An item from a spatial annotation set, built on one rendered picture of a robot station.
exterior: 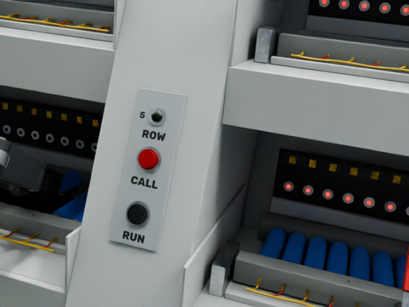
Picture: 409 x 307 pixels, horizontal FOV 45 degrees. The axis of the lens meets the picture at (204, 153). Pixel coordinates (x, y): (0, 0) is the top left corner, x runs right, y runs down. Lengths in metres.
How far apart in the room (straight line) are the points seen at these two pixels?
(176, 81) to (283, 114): 0.09
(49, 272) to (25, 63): 0.18
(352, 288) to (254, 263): 0.08
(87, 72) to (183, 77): 0.09
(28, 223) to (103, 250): 0.11
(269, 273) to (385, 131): 0.16
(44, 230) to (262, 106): 0.23
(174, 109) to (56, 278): 0.17
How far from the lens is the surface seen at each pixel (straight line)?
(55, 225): 0.48
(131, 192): 0.39
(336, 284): 0.44
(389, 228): 0.54
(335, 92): 0.37
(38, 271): 0.46
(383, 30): 0.56
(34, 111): 0.63
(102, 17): 0.51
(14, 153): 0.39
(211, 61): 0.39
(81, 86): 0.44
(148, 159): 0.39
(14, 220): 0.51
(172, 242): 0.39
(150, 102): 0.39
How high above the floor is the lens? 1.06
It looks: 1 degrees up
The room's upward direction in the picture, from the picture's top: 11 degrees clockwise
